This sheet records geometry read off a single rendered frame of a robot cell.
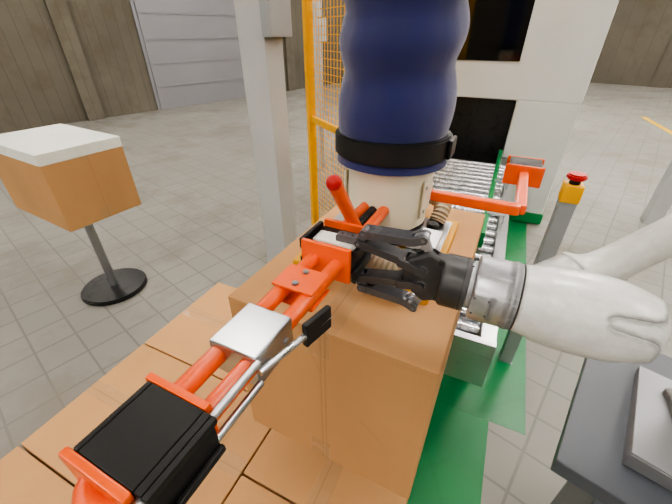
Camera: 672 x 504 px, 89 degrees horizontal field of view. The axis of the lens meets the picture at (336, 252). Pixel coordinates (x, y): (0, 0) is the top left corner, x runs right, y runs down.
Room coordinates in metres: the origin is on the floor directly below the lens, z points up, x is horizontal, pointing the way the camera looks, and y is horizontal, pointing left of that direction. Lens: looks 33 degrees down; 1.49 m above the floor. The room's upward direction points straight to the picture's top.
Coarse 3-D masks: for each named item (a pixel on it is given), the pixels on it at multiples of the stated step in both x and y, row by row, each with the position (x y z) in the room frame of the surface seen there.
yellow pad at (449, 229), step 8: (424, 224) 0.75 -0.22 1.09; (432, 224) 0.70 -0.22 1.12; (440, 224) 0.75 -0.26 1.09; (448, 224) 0.75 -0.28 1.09; (456, 224) 0.76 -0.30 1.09; (448, 232) 0.72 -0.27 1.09; (448, 240) 0.68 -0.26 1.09; (408, 248) 0.64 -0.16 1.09; (440, 248) 0.64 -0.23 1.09; (448, 248) 0.65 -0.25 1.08; (424, 304) 0.48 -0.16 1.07
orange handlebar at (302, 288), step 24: (432, 192) 0.68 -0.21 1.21; (360, 216) 0.58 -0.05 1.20; (384, 216) 0.58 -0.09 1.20; (312, 264) 0.42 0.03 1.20; (336, 264) 0.41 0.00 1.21; (288, 288) 0.35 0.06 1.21; (312, 288) 0.35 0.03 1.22; (288, 312) 0.31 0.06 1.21; (216, 360) 0.24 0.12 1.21; (240, 360) 0.24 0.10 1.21; (192, 384) 0.21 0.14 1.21
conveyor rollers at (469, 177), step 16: (448, 160) 3.00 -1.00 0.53; (464, 160) 2.95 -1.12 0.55; (448, 176) 2.56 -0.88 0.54; (464, 176) 2.59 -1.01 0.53; (480, 176) 2.55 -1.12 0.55; (464, 192) 2.25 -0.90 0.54; (480, 192) 2.28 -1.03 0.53; (496, 192) 2.25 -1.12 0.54; (464, 208) 1.99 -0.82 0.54; (480, 256) 1.44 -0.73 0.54; (464, 320) 0.98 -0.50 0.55
